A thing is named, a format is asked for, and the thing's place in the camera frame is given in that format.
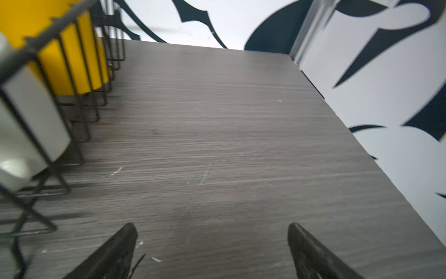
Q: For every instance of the black wire dish rack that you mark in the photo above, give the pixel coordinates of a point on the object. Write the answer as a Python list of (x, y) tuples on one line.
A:
[(106, 23)]

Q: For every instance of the red and white mug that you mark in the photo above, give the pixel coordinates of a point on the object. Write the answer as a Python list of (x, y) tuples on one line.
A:
[(20, 159)]

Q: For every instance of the yellow mug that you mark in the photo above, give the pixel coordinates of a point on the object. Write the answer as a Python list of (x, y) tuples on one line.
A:
[(77, 60)]

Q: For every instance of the aluminium frame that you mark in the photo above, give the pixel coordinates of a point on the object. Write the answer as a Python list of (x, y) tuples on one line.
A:
[(315, 21)]

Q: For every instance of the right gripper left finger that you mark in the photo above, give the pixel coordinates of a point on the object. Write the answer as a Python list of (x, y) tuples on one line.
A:
[(112, 260)]

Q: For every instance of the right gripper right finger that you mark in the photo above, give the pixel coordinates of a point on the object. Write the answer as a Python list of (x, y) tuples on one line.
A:
[(313, 260)]

